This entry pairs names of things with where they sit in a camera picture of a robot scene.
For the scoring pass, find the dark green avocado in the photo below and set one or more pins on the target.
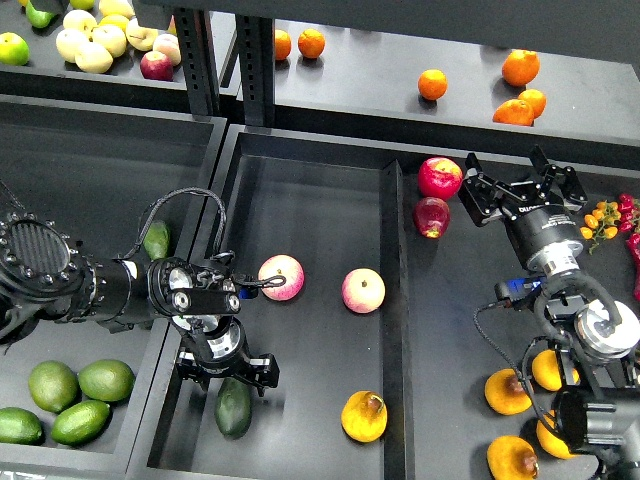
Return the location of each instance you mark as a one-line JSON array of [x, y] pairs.
[[233, 408]]

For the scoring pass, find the orange half hidden by post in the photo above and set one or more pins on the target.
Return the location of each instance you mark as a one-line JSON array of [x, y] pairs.
[[282, 45]]

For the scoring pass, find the dark avocado upper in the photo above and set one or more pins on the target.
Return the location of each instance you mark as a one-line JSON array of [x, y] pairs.
[[156, 241]]

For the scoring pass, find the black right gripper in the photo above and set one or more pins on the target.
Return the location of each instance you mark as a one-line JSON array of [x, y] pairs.
[[544, 237]]

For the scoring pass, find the pink apple right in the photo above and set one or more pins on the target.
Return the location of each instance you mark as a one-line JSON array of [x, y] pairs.
[[363, 290]]

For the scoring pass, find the pale pink peach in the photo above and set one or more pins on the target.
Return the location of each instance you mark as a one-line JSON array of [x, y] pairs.
[[168, 44]]

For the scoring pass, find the bright red apple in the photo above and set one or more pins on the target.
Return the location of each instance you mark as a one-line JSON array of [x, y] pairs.
[[439, 177]]

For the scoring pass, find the black shelf post right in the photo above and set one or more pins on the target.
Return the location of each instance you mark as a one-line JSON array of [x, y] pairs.
[[256, 51]]

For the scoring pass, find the front orange on shelf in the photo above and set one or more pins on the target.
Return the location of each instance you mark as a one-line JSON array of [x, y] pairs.
[[515, 112]]

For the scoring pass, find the light green mango upper right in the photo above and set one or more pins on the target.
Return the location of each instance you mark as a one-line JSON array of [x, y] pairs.
[[108, 380]]

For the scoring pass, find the orange cherry tomato bunch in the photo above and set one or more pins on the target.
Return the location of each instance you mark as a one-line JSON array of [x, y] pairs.
[[600, 225]]

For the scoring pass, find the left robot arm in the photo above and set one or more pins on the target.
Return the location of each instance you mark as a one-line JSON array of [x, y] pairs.
[[46, 276]]

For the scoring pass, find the large orange top right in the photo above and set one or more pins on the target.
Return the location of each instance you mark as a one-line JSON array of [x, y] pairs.
[[520, 67]]

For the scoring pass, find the black left tray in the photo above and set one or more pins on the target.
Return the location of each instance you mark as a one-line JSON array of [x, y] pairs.
[[92, 171]]

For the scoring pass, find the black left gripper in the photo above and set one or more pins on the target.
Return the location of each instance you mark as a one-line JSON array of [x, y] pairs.
[[223, 352]]

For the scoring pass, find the black shelf post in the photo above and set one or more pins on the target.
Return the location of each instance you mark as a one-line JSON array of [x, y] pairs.
[[256, 51], [198, 61]]

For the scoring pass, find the black tray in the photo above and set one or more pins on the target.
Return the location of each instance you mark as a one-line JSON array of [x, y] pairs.
[[317, 199], [92, 171]]

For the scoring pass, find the yellow pear bottom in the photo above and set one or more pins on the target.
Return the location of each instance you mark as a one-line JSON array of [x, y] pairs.
[[511, 458]]

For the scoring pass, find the black middle tray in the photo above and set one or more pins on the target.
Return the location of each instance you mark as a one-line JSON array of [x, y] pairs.
[[317, 199]]

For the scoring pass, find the orange behind front orange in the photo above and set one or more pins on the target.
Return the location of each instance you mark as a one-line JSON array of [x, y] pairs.
[[536, 99]]

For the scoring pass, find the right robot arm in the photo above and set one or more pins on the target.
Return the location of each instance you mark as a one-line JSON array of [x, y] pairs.
[[592, 336]]

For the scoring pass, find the black tray divider centre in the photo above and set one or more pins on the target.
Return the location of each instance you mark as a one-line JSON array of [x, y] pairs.
[[398, 449]]

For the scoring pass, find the light green mango upper left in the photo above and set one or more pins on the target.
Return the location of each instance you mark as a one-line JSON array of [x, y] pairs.
[[53, 386]]

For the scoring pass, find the black shelf post left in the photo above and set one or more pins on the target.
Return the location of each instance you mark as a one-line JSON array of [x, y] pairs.
[[198, 61]]

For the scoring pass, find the red chili peppers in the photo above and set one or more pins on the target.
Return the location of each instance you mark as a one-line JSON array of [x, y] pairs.
[[629, 223]]

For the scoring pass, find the orange centre shelf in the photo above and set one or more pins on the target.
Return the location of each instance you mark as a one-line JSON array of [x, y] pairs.
[[432, 84]]

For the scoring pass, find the pink apple left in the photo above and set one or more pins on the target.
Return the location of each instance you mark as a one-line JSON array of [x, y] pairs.
[[287, 267]]

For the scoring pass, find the red apple on shelf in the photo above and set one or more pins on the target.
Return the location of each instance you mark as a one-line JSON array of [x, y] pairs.
[[156, 65]]

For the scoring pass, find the dark red apple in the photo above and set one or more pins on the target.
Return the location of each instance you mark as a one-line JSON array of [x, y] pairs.
[[431, 217]]

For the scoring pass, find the pink apple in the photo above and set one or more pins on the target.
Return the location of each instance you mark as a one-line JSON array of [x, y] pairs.
[[363, 290], [287, 267]]

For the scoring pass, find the light green mango lower right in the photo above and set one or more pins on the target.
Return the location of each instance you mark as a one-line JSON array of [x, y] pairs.
[[81, 423]]

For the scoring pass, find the orange near post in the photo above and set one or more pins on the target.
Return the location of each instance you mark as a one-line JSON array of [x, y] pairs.
[[311, 43]]

